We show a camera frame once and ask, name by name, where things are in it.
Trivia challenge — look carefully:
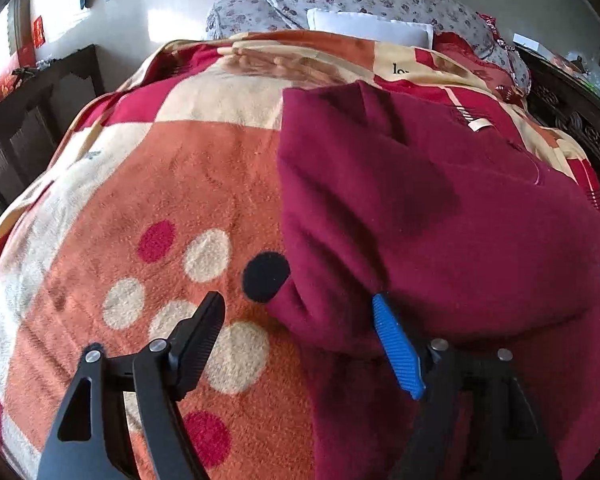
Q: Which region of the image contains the white pillow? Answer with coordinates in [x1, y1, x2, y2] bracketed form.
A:
[307, 8, 435, 51]

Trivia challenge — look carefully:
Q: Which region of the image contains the small floral pillow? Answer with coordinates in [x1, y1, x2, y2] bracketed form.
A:
[204, 0, 282, 41]

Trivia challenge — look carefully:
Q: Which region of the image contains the dark carved wooden headboard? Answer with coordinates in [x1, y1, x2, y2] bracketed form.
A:
[516, 44, 600, 217]

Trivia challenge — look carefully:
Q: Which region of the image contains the maroon knit garment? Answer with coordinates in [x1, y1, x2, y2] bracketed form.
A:
[272, 80, 600, 480]

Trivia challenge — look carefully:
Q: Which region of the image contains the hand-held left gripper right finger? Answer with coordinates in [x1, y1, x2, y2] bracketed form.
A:
[371, 292, 563, 480]

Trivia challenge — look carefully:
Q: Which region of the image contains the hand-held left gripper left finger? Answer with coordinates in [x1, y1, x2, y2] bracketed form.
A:
[36, 290, 227, 480]

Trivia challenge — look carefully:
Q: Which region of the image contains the orange red dotted blanket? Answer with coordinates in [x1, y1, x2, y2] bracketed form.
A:
[0, 30, 600, 480]

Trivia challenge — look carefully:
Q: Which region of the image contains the dark wooden side table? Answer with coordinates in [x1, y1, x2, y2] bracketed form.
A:
[0, 44, 106, 233]

